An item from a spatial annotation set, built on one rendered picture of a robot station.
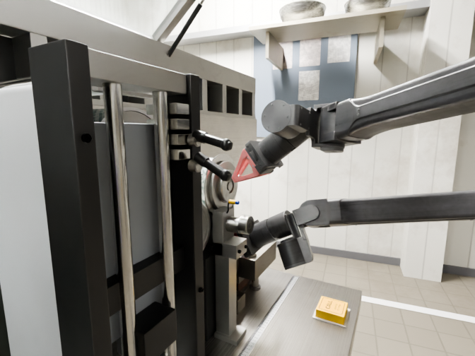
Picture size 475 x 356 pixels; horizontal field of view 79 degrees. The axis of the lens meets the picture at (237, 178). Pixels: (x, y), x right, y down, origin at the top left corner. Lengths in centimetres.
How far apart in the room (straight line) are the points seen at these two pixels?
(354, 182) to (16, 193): 302
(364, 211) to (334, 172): 259
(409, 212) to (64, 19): 85
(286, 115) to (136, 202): 28
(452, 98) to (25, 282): 63
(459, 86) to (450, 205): 35
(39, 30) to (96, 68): 53
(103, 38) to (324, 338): 91
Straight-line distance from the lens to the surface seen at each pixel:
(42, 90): 28
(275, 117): 50
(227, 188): 65
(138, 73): 30
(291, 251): 66
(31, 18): 79
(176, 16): 101
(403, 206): 67
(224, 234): 63
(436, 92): 40
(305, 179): 328
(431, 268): 330
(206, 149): 118
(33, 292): 57
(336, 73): 323
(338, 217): 65
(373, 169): 323
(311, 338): 78
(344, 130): 50
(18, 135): 50
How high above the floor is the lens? 138
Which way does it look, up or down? 9 degrees down
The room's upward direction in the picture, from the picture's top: straight up
